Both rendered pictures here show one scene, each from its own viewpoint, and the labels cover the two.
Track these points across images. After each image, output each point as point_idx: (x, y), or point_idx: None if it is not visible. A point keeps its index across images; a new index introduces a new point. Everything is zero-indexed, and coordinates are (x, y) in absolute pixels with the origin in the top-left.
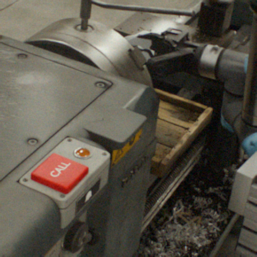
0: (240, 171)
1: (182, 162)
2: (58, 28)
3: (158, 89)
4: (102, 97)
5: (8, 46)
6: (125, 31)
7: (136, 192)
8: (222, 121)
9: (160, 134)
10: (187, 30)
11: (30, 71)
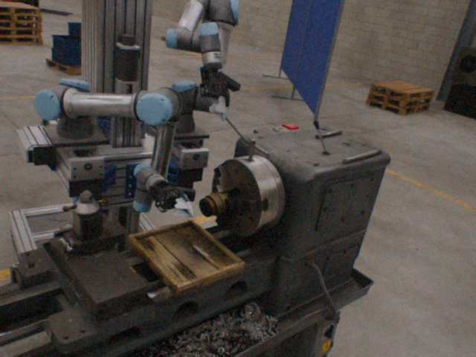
0: (207, 149)
1: None
2: (262, 165)
3: (149, 256)
4: (265, 135)
5: (292, 155)
6: (140, 279)
7: None
8: (151, 207)
9: (173, 238)
10: (82, 267)
11: (287, 146)
